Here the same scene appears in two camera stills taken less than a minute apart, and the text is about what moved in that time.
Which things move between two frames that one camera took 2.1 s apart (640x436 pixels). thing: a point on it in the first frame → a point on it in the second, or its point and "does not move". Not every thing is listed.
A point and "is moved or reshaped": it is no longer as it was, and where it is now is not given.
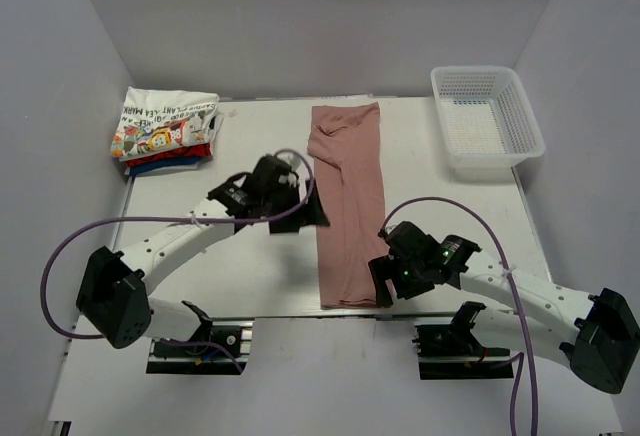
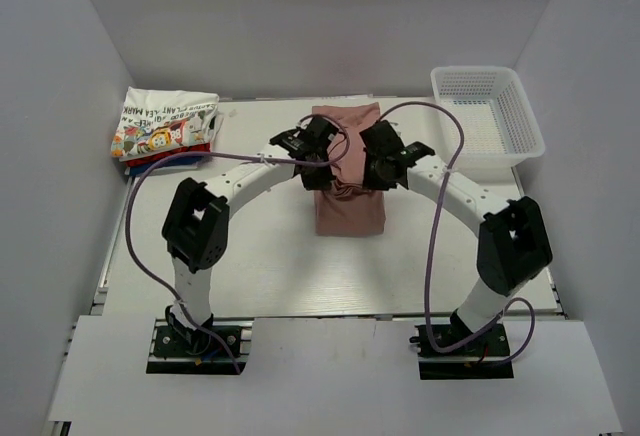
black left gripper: [312, 216] → [321, 182]
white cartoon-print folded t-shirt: [158, 120] does not move
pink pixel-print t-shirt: [346, 143] is moved or reshaped
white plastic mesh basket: [489, 122] does not move
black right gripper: [384, 269] → [369, 182]
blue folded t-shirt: [141, 168] does not move
